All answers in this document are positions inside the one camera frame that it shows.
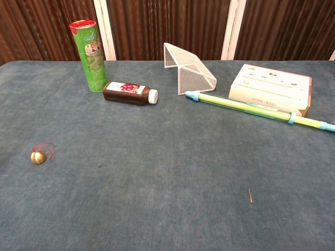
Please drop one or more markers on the blue table cloth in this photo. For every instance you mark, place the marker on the blue table cloth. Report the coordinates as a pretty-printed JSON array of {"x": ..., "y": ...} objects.
[{"x": 167, "y": 167}]

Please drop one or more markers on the brown bottle white cap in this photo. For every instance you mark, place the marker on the brown bottle white cap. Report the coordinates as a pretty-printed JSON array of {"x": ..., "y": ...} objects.
[{"x": 125, "y": 93}]

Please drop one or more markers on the green blue water pump toy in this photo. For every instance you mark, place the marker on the green blue water pump toy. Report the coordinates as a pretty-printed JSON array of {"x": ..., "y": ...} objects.
[{"x": 251, "y": 107}]

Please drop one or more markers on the green chips can red lid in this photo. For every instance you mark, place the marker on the green chips can red lid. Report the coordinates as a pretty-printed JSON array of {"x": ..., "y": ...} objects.
[{"x": 92, "y": 62}]

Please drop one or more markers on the brown slatted partition panel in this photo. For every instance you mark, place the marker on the brown slatted partition panel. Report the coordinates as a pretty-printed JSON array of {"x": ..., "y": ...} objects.
[
  {"x": 170, "y": 23},
  {"x": 44, "y": 28},
  {"x": 288, "y": 28}
]

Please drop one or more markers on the white cardboard box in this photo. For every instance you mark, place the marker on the white cardboard box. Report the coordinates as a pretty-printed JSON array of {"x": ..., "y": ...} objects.
[{"x": 272, "y": 87}]

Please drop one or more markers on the white partition post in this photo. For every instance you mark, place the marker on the white partition post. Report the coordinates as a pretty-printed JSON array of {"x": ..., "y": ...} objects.
[
  {"x": 104, "y": 28},
  {"x": 233, "y": 28}
]

